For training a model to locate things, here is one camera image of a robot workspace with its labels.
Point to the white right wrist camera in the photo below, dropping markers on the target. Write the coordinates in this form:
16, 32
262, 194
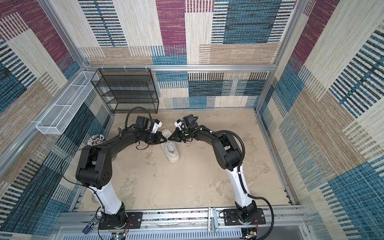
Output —
181, 125

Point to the white sneaker shoe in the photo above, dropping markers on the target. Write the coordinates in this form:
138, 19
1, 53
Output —
172, 157

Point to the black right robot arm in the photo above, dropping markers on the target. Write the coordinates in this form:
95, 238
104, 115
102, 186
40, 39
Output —
229, 151

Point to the white wire mesh tray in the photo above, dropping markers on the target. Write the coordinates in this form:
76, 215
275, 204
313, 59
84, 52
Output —
60, 115

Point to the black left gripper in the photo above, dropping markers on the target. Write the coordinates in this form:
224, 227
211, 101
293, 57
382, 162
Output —
158, 135

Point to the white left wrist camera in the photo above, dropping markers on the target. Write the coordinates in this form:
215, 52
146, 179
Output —
155, 125

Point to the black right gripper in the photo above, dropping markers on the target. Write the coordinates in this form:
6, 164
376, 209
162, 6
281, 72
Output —
175, 133

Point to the black mesh shelf rack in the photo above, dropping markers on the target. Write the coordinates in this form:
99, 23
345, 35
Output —
123, 89

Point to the white shoelace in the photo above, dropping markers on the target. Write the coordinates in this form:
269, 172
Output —
170, 147

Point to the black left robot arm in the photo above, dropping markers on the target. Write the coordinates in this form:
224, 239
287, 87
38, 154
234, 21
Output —
95, 169

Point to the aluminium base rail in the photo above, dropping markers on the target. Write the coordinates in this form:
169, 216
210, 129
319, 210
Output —
282, 223

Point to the clear cup of pencils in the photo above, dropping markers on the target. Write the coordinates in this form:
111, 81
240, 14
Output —
96, 140

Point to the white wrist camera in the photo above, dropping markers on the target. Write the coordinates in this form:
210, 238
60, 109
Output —
155, 125
181, 125

